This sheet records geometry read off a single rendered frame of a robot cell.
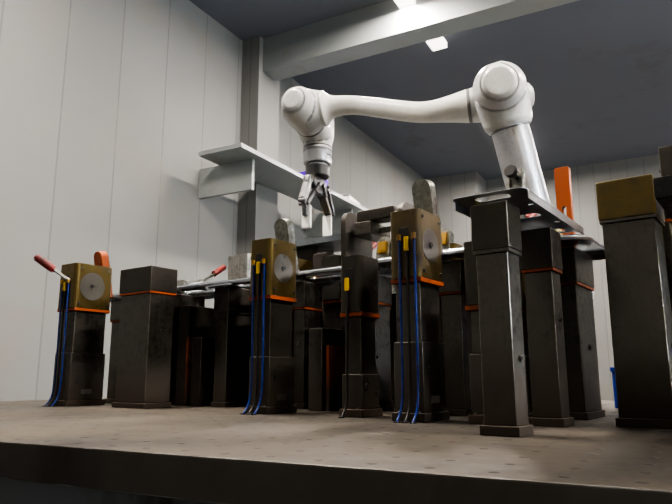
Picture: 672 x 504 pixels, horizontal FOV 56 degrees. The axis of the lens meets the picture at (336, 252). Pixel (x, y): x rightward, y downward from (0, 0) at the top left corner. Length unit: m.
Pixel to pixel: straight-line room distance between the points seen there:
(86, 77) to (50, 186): 0.75
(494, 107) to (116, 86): 3.04
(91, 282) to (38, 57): 2.40
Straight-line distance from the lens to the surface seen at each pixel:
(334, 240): 1.78
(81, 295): 1.75
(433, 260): 1.08
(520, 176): 1.44
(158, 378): 1.56
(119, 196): 4.15
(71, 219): 3.88
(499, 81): 1.69
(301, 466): 0.55
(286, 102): 1.82
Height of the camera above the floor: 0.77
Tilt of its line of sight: 11 degrees up
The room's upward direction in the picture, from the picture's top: straight up
